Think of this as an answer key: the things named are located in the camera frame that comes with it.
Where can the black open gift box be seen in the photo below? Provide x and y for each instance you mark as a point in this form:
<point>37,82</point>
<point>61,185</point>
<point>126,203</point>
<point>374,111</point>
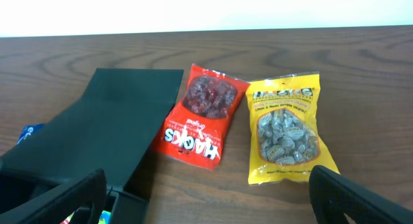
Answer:
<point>110,127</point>

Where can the green Haribo gummy bag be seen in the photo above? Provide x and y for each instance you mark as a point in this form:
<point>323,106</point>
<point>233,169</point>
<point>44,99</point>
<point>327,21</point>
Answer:
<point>103,219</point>

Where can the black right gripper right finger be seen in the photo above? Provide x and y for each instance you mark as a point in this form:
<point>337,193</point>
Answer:
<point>335,198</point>

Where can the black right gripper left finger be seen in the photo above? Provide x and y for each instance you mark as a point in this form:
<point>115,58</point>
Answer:
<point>83,199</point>

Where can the red Hacks candy bag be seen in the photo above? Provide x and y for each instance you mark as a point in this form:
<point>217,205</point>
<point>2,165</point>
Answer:
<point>195,129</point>

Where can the blue Eclipse mint box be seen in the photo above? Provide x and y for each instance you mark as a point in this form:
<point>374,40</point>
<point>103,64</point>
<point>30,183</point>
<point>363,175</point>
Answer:
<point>28,131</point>

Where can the yellow Hacks candy bag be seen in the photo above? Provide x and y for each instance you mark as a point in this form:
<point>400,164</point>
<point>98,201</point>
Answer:
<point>285,143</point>

